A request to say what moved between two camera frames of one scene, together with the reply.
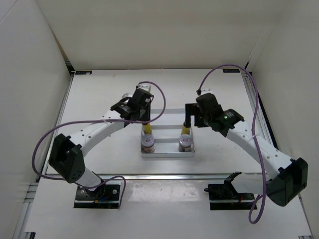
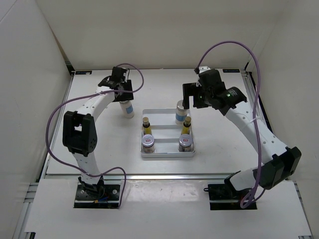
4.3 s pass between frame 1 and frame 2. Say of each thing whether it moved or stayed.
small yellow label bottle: stayed
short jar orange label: stayed
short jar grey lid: stayed
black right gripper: moved
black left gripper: moved
